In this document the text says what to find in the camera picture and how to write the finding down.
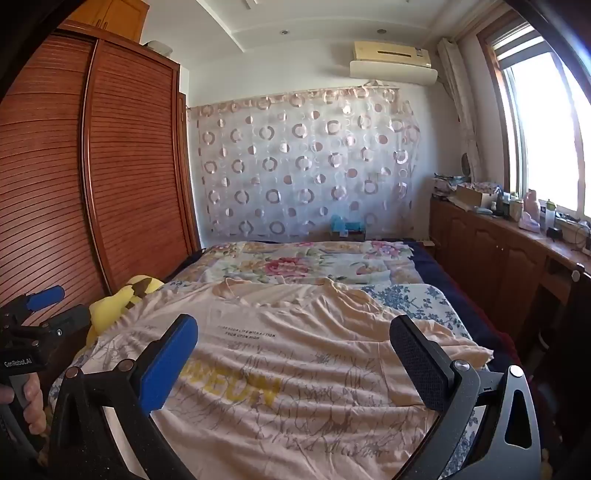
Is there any cardboard box with blue cloth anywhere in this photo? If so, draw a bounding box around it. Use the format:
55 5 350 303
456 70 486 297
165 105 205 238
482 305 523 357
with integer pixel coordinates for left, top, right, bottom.
329 215 365 238

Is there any colourful floral blanket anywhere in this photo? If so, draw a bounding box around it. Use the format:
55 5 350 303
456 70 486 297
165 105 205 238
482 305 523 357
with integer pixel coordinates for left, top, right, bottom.
173 239 423 287

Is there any wall air conditioner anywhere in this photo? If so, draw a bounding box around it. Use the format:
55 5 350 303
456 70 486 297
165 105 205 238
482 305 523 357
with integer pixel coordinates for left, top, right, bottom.
348 41 438 86

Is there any open cardboard box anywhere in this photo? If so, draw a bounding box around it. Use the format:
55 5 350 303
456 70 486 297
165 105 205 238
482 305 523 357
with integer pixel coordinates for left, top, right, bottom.
450 182 502 210

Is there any sheer circle-patterned curtain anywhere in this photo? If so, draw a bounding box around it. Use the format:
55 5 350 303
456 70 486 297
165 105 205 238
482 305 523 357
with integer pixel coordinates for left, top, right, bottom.
187 85 421 243

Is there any yellow plush toy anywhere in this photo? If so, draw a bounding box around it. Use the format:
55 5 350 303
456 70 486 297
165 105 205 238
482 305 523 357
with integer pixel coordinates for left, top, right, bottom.
87 274 164 347

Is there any wooden framed window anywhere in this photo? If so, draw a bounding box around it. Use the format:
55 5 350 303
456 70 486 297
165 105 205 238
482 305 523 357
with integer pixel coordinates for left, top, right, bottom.
478 9 591 222

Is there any blue floral white cloth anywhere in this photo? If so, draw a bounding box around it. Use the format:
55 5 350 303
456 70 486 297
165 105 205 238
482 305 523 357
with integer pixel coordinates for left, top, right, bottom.
48 281 483 480

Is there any person's left hand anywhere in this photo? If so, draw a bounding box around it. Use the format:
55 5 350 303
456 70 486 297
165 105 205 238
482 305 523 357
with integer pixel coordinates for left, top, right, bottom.
0 373 48 437

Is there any wooden louvred wardrobe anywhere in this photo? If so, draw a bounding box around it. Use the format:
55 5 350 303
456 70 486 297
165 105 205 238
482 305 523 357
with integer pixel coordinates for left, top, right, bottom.
0 21 201 370

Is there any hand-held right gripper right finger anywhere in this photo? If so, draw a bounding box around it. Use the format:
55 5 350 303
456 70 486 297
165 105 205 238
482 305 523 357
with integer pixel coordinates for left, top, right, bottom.
389 315 542 480

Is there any white window curtain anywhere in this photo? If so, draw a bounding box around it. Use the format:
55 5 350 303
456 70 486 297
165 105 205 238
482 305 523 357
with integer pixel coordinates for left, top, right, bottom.
436 37 483 185

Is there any peach printed t-shirt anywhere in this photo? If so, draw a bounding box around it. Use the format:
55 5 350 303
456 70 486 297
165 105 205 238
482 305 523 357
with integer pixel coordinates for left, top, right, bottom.
88 278 494 480

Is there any navy bed sheet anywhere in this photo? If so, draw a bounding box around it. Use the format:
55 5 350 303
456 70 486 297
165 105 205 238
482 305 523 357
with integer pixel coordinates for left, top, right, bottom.
406 237 522 370

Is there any pink bottle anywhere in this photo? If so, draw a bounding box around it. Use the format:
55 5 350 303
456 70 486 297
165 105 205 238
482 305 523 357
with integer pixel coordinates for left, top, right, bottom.
518 189 543 232

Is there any stack of folded fabrics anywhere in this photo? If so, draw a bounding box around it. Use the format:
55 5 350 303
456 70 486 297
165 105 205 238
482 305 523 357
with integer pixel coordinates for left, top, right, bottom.
431 172 472 197

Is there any low wooden cabinet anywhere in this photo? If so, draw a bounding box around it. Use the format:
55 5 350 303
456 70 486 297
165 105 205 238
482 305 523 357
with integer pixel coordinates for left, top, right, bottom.
428 196 591 324

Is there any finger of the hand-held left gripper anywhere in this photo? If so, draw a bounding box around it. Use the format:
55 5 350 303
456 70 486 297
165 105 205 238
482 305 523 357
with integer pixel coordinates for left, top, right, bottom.
4 285 66 320
39 305 91 343

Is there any wooden overhead cabinet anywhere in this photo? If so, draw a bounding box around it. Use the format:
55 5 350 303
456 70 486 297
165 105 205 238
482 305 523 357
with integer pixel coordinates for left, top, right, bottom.
62 0 149 44

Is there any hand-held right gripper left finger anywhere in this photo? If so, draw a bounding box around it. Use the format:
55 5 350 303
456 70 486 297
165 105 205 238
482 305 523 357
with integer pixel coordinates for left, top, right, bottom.
48 314 199 480

